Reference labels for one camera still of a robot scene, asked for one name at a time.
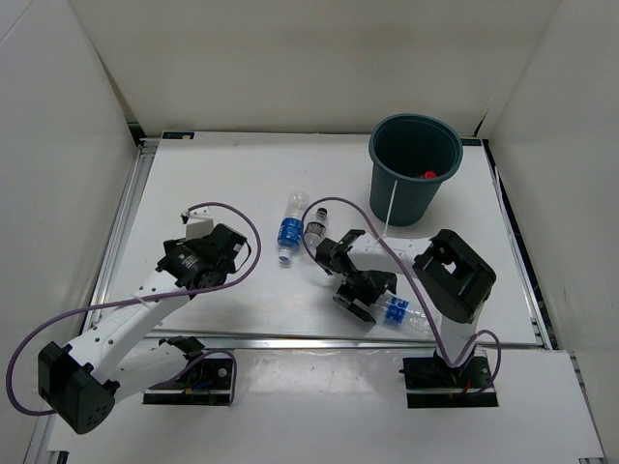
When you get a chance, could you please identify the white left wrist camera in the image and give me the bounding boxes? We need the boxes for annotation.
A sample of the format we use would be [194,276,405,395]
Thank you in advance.
[181,207,215,240]

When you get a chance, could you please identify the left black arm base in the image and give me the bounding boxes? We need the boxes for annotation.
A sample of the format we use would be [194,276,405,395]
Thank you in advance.
[142,336,238,406]

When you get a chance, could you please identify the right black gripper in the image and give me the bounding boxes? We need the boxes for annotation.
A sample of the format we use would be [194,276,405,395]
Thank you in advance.
[334,269,398,322]

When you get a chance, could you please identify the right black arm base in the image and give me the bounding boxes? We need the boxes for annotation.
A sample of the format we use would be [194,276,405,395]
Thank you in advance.
[399,351,499,409]

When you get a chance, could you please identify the blue-label clear plastic bottle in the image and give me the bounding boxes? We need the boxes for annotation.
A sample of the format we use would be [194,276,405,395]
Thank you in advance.
[373,292,433,337]

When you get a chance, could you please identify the black-capped clear plastic bottle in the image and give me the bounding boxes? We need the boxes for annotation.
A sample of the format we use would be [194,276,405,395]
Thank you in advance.
[303,207,329,254]

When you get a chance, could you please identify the white zip tie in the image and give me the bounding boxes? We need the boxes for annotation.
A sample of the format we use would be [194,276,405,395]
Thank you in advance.
[380,179,398,239]

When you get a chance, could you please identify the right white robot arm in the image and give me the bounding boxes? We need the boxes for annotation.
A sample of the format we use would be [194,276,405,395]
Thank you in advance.
[315,229,496,387]

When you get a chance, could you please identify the dark green plastic bin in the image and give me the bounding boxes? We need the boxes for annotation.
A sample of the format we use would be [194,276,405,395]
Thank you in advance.
[368,114,463,227]

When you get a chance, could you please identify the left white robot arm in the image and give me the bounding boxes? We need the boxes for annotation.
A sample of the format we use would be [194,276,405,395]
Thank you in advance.
[38,224,248,435]

